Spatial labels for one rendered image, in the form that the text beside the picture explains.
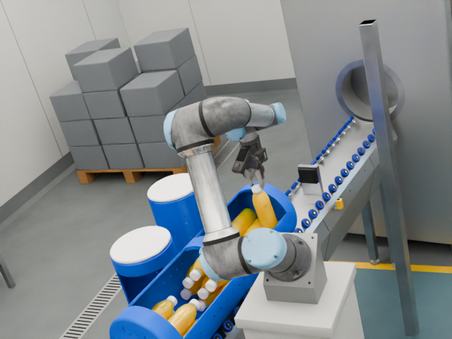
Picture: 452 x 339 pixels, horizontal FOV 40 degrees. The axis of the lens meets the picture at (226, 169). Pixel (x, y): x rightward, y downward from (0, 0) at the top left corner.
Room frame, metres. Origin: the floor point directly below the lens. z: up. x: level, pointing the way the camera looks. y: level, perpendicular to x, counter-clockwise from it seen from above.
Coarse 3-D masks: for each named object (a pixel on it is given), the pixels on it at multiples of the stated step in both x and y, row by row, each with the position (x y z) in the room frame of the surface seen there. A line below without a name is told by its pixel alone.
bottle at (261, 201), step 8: (256, 192) 2.17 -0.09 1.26; (264, 192) 2.18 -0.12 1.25; (256, 200) 2.16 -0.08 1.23; (264, 200) 2.15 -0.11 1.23; (256, 208) 2.16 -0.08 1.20; (264, 208) 2.15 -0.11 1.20; (272, 208) 2.17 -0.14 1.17; (264, 216) 2.14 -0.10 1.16; (272, 216) 2.15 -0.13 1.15; (264, 224) 2.15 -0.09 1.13; (272, 224) 2.14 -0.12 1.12
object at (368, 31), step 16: (368, 32) 2.51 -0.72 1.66; (368, 48) 2.52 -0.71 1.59; (368, 64) 2.53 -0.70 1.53; (368, 80) 2.53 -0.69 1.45; (384, 80) 2.54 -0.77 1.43; (384, 96) 2.52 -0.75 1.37; (384, 112) 2.50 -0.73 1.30; (384, 128) 2.51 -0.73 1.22; (384, 144) 2.51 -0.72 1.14; (384, 160) 2.52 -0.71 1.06; (384, 176) 2.53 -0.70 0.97; (384, 192) 2.53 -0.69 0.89; (400, 192) 2.54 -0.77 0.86; (400, 208) 2.52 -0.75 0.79; (400, 224) 2.50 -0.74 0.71; (400, 240) 2.51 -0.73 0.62; (400, 256) 2.51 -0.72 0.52; (400, 272) 2.52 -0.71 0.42; (400, 288) 2.53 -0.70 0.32; (416, 320) 2.53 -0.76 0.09; (416, 336) 2.50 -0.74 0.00
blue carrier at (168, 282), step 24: (240, 192) 2.30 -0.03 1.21; (288, 216) 2.17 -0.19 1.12; (192, 240) 2.01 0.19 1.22; (168, 264) 1.91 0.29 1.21; (168, 288) 1.96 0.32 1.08; (240, 288) 1.84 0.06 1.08; (144, 312) 1.64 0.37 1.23; (216, 312) 1.72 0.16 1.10; (120, 336) 1.67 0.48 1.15; (144, 336) 1.60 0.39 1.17; (168, 336) 1.57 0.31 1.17; (192, 336) 1.61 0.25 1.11
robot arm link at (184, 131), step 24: (168, 120) 1.77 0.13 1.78; (192, 120) 1.73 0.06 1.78; (168, 144) 1.77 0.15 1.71; (192, 144) 1.71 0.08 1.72; (192, 168) 1.70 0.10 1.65; (216, 192) 1.66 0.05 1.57; (216, 216) 1.62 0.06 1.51; (216, 240) 1.58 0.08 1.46; (216, 264) 1.56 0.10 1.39; (240, 264) 1.53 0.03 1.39
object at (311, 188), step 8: (304, 168) 2.62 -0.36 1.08; (312, 168) 2.60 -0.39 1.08; (304, 176) 2.61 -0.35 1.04; (312, 176) 2.59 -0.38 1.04; (320, 176) 2.60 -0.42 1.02; (304, 184) 2.64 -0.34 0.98; (312, 184) 2.61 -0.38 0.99; (320, 184) 2.59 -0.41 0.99; (304, 192) 2.64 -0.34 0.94; (312, 192) 2.62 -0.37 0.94; (320, 192) 2.59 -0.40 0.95
